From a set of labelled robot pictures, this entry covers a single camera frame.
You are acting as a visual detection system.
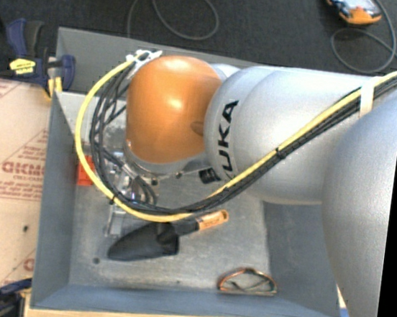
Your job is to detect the black cylinder on white bracket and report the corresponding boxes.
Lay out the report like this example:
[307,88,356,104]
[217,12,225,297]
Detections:
[174,162,224,188]

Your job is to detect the orange block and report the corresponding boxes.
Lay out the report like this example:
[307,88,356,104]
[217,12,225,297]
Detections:
[74,154,97,188]

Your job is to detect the grey metal bin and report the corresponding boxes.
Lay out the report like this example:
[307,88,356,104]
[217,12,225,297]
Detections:
[21,26,375,317]

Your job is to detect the brown sunglasses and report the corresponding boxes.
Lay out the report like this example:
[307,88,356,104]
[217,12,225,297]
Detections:
[215,263,281,299]

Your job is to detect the brown cardboard board red print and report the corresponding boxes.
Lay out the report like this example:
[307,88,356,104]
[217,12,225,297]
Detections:
[0,78,59,300]

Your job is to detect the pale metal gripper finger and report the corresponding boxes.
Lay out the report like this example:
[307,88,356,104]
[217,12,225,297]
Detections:
[114,208,132,238]
[102,205,119,238]

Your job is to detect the black trowel with orange handle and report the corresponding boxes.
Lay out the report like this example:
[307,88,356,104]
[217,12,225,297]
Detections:
[106,195,231,275]

